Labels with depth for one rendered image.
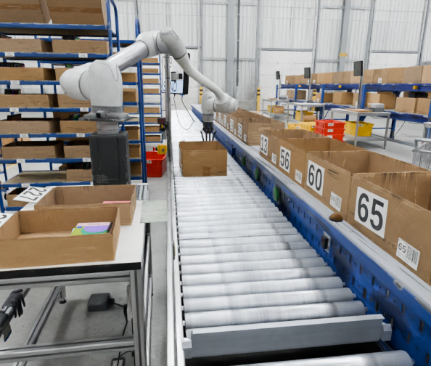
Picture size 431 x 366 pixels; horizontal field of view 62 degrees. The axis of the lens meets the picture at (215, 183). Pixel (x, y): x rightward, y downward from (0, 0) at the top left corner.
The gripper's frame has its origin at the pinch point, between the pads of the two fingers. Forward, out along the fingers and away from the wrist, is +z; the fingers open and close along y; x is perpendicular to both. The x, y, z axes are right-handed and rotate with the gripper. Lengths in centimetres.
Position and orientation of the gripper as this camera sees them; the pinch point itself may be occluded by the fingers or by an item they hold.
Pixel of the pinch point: (207, 148)
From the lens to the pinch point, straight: 270.9
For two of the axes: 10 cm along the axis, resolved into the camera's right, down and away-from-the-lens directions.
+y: -9.9, 0.3, -1.3
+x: 1.3, 2.6, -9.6
